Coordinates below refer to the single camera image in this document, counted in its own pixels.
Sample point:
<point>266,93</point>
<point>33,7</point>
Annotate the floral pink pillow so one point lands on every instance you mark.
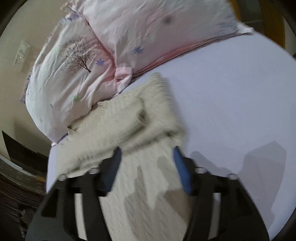
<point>145,34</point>
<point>72,73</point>

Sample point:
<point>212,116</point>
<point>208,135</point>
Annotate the right floral pink pillow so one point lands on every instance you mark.
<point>145,34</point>

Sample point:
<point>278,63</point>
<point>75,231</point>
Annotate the beige cable-knit sweater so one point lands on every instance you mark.
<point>147,201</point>

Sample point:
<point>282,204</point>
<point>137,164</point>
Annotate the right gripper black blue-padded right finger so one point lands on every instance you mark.
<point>239,218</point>

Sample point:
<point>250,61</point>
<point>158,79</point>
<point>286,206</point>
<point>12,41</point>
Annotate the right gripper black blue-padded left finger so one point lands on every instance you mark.
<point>55,217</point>

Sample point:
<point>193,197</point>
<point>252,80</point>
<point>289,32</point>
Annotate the white wall switch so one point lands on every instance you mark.
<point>21,55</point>

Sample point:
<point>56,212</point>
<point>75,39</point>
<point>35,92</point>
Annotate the left floral pink pillow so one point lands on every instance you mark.
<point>72,73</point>

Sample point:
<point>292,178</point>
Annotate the lavender bed sheet mattress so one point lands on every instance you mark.
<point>236,102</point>

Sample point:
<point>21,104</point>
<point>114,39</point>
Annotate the wooden bed frame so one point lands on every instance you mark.
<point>264,17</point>

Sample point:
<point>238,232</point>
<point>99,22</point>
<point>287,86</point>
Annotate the dark bedside furniture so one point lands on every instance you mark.
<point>33,162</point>

